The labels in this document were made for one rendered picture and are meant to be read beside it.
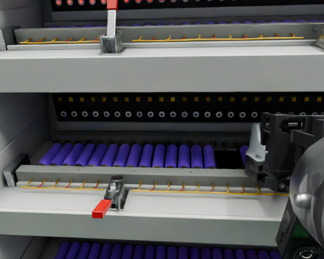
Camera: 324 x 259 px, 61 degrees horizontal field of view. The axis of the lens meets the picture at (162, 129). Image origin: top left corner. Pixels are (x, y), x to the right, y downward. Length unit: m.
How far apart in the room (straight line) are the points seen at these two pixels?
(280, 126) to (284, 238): 0.12
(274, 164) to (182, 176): 0.14
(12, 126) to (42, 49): 0.14
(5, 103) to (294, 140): 0.40
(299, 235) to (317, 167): 0.13
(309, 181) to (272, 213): 0.19
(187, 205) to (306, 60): 0.23
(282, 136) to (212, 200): 0.14
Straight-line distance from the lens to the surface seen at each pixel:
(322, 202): 0.19
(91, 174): 0.42
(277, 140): 0.30
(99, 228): 0.40
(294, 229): 0.31
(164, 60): 0.34
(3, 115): 0.48
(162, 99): 0.49
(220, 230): 0.38
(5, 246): 0.52
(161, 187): 0.40
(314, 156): 0.22
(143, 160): 0.43
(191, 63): 0.34
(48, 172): 0.44
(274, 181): 0.31
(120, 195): 0.38
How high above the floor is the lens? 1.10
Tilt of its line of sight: 7 degrees down
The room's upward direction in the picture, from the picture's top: straight up
